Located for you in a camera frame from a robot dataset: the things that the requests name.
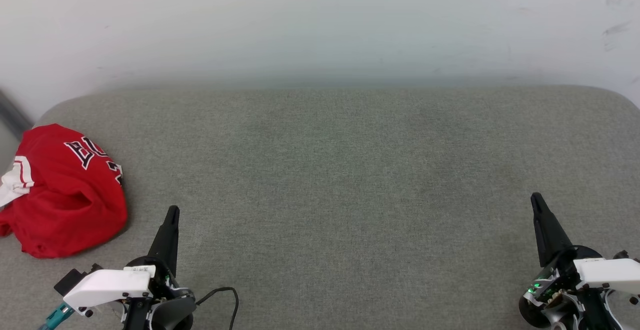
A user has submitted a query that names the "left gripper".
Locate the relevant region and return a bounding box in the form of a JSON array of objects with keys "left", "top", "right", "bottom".
[{"left": 122, "top": 205, "right": 197, "bottom": 330}]

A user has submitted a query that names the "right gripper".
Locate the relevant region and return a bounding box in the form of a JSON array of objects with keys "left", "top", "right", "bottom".
[{"left": 518, "top": 192, "right": 640, "bottom": 330}]

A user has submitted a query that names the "red basketball jersey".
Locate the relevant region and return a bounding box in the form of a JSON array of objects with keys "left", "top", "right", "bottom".
[{"left": 0, "top": 123, "right": 129, "bottom": 259}]

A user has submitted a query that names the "white left camera bracket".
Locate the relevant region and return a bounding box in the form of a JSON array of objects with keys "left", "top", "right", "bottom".
[{"left": 62, "top": 265, "right": 157, "bottom": 316}]

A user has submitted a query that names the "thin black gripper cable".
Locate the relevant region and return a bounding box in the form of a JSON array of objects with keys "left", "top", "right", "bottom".
[{"left": 195, "top": 287, "right": 240, "bottom": 330}]

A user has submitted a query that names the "teal left camera connector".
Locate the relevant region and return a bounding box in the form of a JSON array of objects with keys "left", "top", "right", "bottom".
[{"left": 40, "top": 302, "right": 75, "bottom": 330}]

